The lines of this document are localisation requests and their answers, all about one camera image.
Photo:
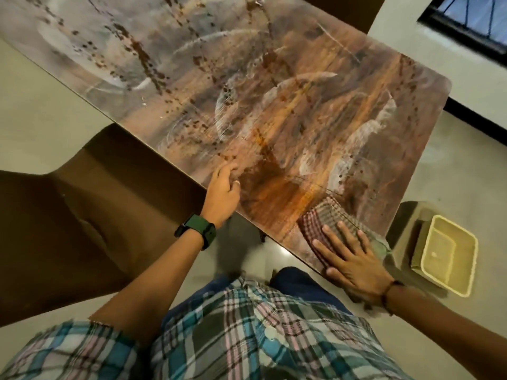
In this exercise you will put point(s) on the person's right hand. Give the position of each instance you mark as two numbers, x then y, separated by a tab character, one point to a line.
358	269

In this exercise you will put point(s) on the person's left hand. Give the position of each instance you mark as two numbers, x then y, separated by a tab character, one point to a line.
218	199

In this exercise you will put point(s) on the person's right thumb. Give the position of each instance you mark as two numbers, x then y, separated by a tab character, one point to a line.
336	276

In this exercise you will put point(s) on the person's right middle finger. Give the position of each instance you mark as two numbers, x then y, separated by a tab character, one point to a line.
334	238

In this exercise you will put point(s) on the person's left thumb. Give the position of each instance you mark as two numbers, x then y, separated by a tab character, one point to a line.
236	187

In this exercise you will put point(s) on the person's right little finger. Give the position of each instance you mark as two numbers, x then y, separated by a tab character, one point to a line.
364	242

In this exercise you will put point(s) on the red checked cleaning cloth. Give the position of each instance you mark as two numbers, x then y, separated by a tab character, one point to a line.
317	221

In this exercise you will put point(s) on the person's right forearm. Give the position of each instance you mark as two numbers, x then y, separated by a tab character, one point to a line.
447	330

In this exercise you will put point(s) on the person's left forearm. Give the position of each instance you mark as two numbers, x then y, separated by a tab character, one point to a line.
152	288

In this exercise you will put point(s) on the grey plastic stool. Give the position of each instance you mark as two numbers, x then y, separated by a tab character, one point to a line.
406	233

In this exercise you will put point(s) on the green smartwatch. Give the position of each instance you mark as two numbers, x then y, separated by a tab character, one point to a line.
200	227

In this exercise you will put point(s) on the pale yellow plastic tub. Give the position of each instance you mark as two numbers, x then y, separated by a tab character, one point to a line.
449	255

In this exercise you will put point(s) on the teal plaid shirt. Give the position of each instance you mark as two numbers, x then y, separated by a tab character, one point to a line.
257	340

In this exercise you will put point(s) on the brown plastic chair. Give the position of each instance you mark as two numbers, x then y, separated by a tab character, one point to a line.
344	9
91	217

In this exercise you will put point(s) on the black framed window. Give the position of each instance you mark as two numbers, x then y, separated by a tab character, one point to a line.
471	19

